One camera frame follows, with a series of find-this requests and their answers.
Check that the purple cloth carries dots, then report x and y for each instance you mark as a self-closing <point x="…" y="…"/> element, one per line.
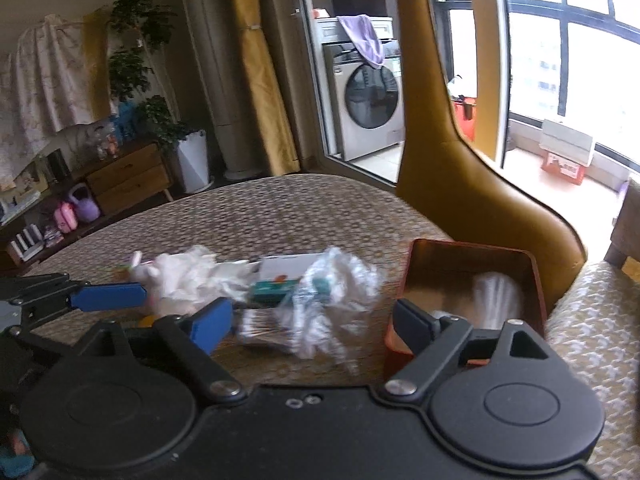
<point x="365" y="37"/>

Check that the floral cloth cover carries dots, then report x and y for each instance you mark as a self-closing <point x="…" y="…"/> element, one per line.
<point x="45" y="85"/>

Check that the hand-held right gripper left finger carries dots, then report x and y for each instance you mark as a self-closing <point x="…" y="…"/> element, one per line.
<point x="212" y="322"/>

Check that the purple toy kettle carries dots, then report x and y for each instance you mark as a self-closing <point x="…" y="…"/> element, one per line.
<point x="84" y="205"/>

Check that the white tower air conditioner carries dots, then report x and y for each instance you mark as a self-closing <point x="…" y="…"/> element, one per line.
<point x="220" y="75"/>

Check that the blue toy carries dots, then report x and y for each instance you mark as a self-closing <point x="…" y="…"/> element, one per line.
<point x="126" y="120"/>

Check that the white cardboard box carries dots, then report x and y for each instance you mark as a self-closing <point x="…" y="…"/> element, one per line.
<point x="567" y="137"/>

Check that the silver washing machine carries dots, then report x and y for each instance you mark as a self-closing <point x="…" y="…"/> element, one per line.
<point x="367" y="110"/>

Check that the red cardboard box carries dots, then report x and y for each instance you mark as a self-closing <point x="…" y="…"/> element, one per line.
<point x="562" y="167"/>

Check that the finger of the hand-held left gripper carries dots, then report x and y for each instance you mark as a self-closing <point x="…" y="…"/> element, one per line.
<point x="107" y="295"/>

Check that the green potted tree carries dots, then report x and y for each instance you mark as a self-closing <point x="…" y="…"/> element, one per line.
<point x="135" y="55"/>

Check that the clear plastic bag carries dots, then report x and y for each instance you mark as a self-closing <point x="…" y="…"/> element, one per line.
<point x="340" y="300"/>

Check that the yellow curtain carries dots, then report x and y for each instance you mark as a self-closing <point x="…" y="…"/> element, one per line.
<point x="260" y="70"/>

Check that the yellow soft item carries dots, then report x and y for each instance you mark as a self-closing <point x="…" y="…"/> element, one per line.
<point x="146" y="320"/>

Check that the white plastic bag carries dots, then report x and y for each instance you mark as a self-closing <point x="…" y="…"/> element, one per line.
<point x="185" y="275"/>

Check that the green packet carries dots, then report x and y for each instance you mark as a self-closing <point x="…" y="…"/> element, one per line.
<point x="270" y="292"/>

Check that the white square planter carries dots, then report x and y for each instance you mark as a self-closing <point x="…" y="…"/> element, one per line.
<point x="192" y="160"/>

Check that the white carton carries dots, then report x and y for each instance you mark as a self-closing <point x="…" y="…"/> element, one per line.
<point x="287" y="267"/>

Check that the beige upholstered chair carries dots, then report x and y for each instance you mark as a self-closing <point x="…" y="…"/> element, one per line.
<point x="627" y="230"/>

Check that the yellow leather chair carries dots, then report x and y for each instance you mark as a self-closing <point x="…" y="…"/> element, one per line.
<point x="450" y="175"/>

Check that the red bucket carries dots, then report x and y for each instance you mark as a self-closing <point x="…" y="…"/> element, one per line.
<point x="465" y="120"/>

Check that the dark striped packet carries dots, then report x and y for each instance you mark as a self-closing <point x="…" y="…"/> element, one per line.
<point x="262" y="330"/>

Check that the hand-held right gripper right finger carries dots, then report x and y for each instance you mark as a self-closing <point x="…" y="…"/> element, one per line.
<point x="412" y="322"/>

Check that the pink toy bag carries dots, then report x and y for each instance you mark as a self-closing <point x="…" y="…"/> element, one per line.
<point x="65" y="217"/>

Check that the white slotted rack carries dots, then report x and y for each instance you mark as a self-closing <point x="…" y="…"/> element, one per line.
<point x="26" y="242"/>

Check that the patterned seat cushion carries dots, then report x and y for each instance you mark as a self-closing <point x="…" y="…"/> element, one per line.
<point x="595" y="340"/>

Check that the wooden drawer cabinet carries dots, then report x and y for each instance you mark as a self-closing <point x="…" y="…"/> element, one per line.
<point x="130" y="175"/>

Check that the red rectangular box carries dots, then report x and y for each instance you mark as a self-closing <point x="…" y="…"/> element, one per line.
<point x="450" y="265"/>

